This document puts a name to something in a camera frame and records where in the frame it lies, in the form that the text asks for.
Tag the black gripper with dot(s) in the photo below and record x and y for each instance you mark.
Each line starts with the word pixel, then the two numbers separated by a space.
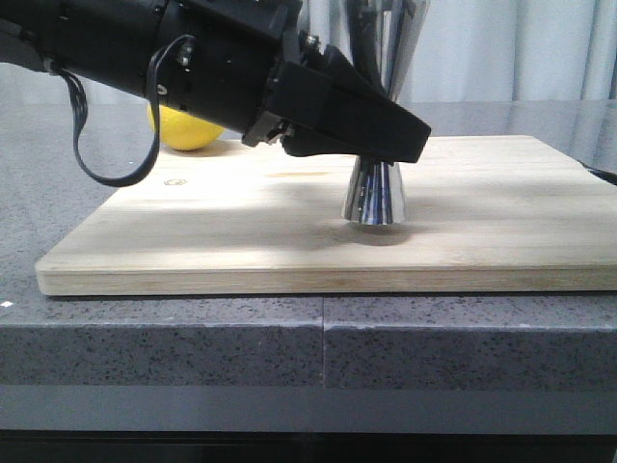
pixel 243 65

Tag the steel double cone jigger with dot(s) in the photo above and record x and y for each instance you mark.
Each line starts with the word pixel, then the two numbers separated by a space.
pixel 383 36

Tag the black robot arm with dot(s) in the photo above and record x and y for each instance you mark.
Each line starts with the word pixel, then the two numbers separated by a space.
pixel 106 41

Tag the yellow lemon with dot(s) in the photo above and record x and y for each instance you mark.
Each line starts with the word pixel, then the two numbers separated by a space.
pixel 181 131

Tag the light wooden cutting board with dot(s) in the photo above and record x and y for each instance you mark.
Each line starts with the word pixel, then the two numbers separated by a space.
pixel 491 213

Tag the black metal board handle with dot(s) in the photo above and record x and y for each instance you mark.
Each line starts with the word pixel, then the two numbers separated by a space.
pixel 604 175

